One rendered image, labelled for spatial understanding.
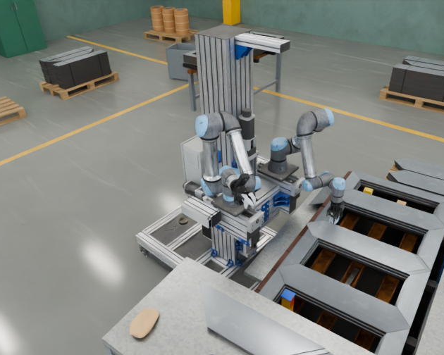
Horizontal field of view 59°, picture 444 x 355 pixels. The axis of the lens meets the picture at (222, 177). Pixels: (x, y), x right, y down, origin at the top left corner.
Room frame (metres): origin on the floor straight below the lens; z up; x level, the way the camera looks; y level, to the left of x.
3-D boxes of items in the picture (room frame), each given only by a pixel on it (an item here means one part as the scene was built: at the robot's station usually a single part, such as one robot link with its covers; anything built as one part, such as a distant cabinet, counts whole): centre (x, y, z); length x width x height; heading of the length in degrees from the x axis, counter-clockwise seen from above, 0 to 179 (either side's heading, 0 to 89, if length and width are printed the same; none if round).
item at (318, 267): (1.87, -0.69, 0.70); 1.66 x 0.08 x 0.05; 143
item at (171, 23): (10.40, 1.08, 0.35); 1.20 x 0.80 x 0.70; 52
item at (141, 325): (1.13, 0.40, 1.07); 0.16 x 0.10 x 0.04; 150
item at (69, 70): (7.26, 2.59, 0.28); 1.20 x 0.80 x 0.57; 138
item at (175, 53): (7.36, 0.54, 0.29); 0.62 x 0.43 x 0.57; 63
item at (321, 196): (2.47, -0.82, 0.70); 0.39 x 0.12 x 0.04; 143
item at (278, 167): (2.40, -0.41, 1.09); 0.15 x 0.15 x 0.10
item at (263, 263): (2.21, -0.58, 0.67); 1.30 x 0.20 x 0.03; 143
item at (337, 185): (1.95, -0.72, 1.17); 0.09 x 0.08 x 0.11; 20
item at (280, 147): (2.41, -0.42, 1.20); 0.13 x 0.12 x 0.14; 110
